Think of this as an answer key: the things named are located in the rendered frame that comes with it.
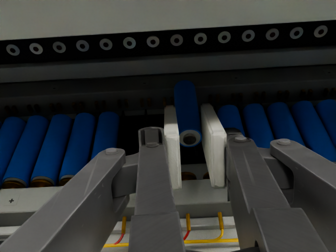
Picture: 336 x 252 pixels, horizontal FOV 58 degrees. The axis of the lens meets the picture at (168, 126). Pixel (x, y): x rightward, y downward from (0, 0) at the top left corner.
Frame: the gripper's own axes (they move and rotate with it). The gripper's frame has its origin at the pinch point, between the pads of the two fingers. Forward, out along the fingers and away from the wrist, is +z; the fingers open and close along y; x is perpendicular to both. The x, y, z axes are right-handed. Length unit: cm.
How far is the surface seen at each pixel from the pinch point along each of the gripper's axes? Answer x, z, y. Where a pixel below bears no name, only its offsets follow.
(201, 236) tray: -6.5, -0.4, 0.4
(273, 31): 6.1, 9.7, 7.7
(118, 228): -5.7, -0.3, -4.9
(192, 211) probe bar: -4.7, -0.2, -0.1
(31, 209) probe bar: -3.8, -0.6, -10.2
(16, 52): 5.6, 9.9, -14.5
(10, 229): -5.6, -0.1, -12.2
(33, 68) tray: 4.1, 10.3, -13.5
